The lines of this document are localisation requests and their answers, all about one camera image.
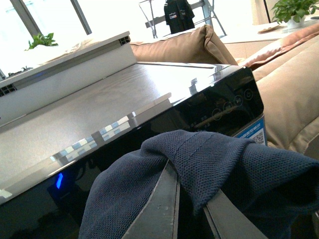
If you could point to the metal clothes drying rack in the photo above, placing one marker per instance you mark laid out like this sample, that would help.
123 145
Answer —
153 11

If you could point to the white counter shelf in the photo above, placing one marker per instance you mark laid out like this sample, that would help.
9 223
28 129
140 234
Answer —
91 60

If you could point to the tan leather sofa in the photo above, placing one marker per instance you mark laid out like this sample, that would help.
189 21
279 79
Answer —
286 73

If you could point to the potted green plant white pot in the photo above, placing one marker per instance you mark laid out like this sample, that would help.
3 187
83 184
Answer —
293 12

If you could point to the small green plant left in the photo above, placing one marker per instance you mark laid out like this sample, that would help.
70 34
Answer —
40 39

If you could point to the dark blue knit garment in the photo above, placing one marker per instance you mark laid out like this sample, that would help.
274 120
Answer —
270 186

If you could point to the grey front-load washing machine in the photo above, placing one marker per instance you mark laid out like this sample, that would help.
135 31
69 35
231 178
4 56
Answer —
50 158

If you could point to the black jacket on rack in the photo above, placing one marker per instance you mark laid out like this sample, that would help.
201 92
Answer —
178 15

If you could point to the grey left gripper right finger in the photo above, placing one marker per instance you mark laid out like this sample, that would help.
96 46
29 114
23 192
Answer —
222 220

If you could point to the blue white energy label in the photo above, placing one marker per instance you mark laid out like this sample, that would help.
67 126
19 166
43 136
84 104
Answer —
255 131

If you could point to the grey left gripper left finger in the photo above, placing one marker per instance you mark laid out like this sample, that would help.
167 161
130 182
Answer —
159 217

